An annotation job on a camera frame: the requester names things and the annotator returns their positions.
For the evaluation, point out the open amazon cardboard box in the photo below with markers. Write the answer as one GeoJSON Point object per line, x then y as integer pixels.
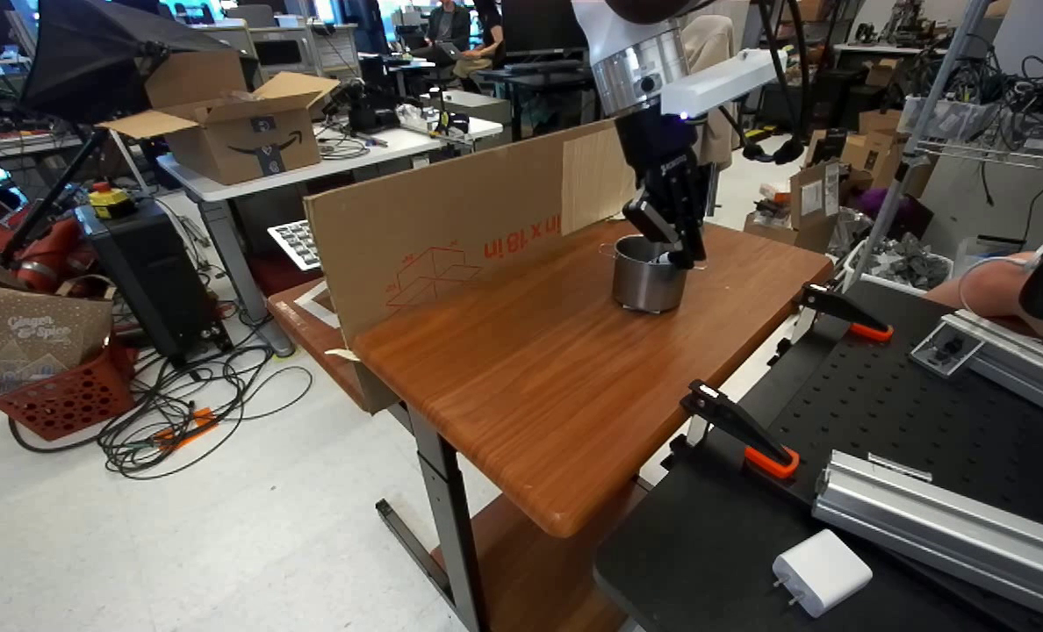
{"type": "Point", "coordinates": [222, 128]}

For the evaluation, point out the black orange clamp near pot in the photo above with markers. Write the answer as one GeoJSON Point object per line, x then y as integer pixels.
{"type": "Point", "coordinates": [859, 319]}

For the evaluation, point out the black perforated breadboard plate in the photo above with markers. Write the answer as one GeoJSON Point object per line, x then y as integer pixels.
{"type": "Point", "coordinates": [937, 403]}

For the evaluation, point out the red plastic basket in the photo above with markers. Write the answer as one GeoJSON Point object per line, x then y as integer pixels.
{"type": "Point", "coordinates": [75, 398]}

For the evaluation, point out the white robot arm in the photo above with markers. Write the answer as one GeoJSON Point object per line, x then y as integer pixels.
{"type": "Point", "coordinates": [638, 50]}

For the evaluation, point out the silver aluminium extrusion rail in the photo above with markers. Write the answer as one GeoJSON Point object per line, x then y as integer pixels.
{"type": "Point", "coordinates": [969, 538]}

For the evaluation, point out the black orange clamp front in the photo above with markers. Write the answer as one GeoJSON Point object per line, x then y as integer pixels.
{"type": "Point", "coordinates": [761, 446]}

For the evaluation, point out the brown cardboard divider board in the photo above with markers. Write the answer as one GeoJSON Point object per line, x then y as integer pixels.
{"type": "Point", "coordinates": [422, 232]}

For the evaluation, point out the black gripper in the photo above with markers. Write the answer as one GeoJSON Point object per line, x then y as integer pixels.
{"type": "Point", "coordinates": [669, 181]}

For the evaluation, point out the black emergency stop box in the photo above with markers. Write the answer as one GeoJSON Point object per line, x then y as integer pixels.
{"type": "Point", "coordinates": [153, 273]}

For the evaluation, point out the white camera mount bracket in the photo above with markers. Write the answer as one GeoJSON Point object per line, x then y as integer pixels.
{"type": "Point", "coordinates": [719, 85]}

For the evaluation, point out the white power adapter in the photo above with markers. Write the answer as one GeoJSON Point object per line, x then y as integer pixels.
{"type": "Point", "coordinates": [821, 575]}

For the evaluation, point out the silver metal pot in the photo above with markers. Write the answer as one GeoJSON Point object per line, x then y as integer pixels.
{"type": "Point", "coordinates": [647, 280]}

